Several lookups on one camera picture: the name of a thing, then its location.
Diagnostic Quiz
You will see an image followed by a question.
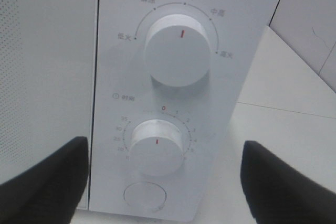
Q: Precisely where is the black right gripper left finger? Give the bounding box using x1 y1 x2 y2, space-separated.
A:
1 136 89 223

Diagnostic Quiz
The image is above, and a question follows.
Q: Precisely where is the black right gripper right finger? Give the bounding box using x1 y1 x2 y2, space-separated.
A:
240 141 335 223

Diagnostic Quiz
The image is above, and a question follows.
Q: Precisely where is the round white door button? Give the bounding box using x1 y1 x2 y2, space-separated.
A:
123 182 167 210

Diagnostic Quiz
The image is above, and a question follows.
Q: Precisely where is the white timer knob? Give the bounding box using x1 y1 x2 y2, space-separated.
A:
129 119 184 176

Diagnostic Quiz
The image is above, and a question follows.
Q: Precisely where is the white microwave door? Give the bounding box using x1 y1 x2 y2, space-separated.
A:
0 0 102 210

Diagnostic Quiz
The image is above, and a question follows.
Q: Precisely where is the upper white power knob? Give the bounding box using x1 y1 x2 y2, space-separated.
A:
144 14 212 87

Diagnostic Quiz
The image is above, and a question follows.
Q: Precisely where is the white microwave oven body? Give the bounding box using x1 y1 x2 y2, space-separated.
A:
89 0 278 222

